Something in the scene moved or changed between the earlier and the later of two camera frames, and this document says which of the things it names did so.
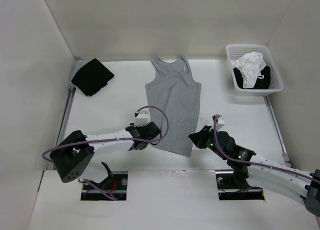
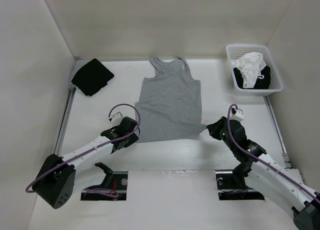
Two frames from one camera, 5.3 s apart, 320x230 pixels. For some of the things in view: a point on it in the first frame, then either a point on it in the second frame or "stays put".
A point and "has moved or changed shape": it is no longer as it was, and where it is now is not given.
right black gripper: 196,138 → 213,128
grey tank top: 172,88 has moved or changed shape
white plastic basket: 253,70 stays put
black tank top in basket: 263,83 stays put
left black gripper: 138,128 → 133,140
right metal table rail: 285,156 stays put
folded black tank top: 92,77 stays put
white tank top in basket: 250,65 stays put
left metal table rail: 65,120 stays put
